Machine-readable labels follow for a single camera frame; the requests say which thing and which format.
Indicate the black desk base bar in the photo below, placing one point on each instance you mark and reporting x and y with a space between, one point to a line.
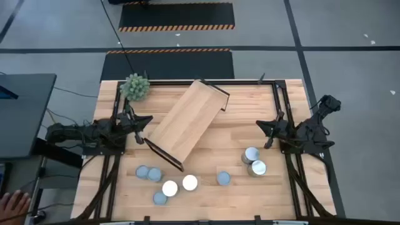
59 153

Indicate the mixed vegetables label tin can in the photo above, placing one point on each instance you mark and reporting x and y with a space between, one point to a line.
154 174

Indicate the wooden shelf with black frame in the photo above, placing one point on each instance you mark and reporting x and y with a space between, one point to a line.
187 118

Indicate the peas label tin can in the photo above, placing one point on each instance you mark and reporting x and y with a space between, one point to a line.
257 168

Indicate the diced tomatoes label tin can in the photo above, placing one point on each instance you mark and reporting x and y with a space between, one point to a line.
223 178

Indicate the carrots label tin can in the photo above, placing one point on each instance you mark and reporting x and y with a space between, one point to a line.
190 182

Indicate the peaches label tin can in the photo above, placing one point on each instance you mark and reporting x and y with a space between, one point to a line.
251 153

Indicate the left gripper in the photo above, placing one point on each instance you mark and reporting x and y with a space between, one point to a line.
128 122

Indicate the computer monitor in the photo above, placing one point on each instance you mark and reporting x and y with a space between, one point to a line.
6 93

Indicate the small teal tin can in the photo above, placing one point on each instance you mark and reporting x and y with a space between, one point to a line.
160 198

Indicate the green artificial plant in pot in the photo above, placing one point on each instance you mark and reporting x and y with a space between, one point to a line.
135 88

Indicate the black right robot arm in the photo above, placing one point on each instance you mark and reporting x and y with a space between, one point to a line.
312 131

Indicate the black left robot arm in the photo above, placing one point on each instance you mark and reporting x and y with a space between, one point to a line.
72 132

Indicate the oranges label tin can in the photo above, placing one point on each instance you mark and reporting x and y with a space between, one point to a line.
170 188

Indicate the dark grey desk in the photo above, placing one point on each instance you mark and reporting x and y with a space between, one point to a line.
28 118

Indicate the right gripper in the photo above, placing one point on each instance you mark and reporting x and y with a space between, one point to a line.
282 128

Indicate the silver aluminium rail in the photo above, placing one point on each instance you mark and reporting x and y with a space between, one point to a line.
290 223
115 223

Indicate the black hazard-striped floor mat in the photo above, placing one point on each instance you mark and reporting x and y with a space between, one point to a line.
175 65
176 15

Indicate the person's hand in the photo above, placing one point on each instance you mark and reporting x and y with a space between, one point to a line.
12 206

